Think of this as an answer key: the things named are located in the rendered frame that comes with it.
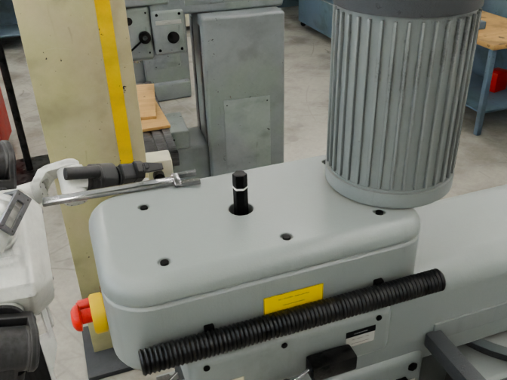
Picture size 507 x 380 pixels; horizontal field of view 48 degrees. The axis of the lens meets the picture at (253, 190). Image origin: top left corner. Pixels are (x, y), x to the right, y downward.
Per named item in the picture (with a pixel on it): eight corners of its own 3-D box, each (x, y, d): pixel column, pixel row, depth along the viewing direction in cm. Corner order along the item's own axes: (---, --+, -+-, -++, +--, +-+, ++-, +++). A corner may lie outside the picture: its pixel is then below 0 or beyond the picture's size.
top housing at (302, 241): (121, 390, 76) (102, 299, 68) (98, 275, 97) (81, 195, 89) (422, 303, 89) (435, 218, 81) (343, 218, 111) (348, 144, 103)
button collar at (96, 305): (97, 343, 84) (90, 312, 81) (93, 316, 89) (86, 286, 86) (111, 339, 84) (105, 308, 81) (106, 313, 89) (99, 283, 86)
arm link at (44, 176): (88, 191, 160) (42, 206, 159) (81, 163, 162) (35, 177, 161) (81, 185, 154) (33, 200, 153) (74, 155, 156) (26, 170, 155)
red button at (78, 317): (75, 338, 83) (69, 318, 81) (72, 320, 86) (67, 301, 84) (97, 332, 84) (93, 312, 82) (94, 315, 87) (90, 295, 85)
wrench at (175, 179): (42, 210, 86) (41, 206, 85) (43, 197, 89) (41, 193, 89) (201, 184, 92) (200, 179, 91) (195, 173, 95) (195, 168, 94)
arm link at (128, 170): (133, 199, 173) (96, 203, 166) (125, 170, 176) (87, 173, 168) (149, 182, 164) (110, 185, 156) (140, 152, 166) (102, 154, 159)
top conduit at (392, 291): (144, 382, 72) (141, 363, 70) (139, 359, 75) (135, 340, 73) (445, 295, 84) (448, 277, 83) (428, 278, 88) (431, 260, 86)
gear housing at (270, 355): (195, 414, 84) (188, 366, 79) (160, 309, 104) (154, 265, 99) (391, 352, 94) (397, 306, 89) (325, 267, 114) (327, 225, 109)
